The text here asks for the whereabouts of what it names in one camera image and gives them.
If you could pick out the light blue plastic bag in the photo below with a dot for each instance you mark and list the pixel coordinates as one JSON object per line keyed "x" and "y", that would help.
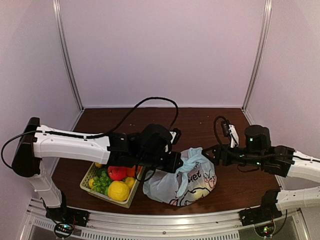
{"x": 194, "y": 180}

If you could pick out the green grape bunch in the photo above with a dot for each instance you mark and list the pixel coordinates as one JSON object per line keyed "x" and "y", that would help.
{"x": 100, "y": 184}

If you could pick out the red apple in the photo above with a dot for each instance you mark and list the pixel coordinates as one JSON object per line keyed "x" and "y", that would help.
{"x": 117, "y": 173}

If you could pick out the front aluminium rail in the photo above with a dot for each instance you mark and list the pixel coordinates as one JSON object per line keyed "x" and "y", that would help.
{"x": 208, "y": 226}

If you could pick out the right aluminium frame post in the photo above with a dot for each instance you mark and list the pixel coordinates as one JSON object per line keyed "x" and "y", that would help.
{"x": 264, "y": 31}

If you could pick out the orange fruit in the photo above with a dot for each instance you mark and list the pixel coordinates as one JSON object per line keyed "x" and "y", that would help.
{"x": 130, "y": 172}

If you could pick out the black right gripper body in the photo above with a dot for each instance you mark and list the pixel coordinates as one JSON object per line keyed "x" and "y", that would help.
{"x": 229, "y": 160}

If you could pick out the large yellow lemon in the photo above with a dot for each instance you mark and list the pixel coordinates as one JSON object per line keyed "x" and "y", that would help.
{"x": 118, "y": 191}

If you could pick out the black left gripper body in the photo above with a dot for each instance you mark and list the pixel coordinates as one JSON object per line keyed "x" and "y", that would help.
{"x": 150, "y": 159}

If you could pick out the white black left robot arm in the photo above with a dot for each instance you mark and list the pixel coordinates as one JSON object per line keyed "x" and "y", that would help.
{"x": 151, "y": 148}

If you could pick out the aluminium frame post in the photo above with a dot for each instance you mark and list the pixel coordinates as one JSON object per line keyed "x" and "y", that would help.
{"x": 264, "y": 31}
{"x": 65, "y": 54}

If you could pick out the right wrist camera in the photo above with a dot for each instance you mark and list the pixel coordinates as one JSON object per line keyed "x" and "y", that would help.
{"x": 229, "y": 131}

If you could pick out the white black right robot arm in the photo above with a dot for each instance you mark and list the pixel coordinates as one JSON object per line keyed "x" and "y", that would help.
{"x": 278, "y": 160}

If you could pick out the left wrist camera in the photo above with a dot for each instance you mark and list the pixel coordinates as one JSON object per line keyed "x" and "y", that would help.
{"x": 175, "y": 137}

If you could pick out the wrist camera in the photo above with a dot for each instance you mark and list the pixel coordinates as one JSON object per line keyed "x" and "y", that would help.
{"x": 229, "y": 131}
{"x": 175, "y": 137}

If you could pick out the long yellow fruit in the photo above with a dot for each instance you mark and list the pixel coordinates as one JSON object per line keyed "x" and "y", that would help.
{"x": 98, "y": 165}

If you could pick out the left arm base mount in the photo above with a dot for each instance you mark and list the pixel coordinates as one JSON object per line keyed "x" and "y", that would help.
{"x": 66, "y": 219}

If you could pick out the small yellow lemon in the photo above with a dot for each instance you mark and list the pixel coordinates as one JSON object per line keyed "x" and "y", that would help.
{"x": 130, "y": 181}

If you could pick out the left aluminium frame post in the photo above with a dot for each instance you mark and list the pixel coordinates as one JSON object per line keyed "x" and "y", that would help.
{"x": 65, "y": 54}

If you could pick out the beige perforated plastic basket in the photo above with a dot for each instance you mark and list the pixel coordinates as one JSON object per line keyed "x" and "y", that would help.
{"x": 94, "y": 171}

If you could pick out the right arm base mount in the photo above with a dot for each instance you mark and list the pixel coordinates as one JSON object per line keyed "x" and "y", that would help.
{"x": 263, "y": 217}

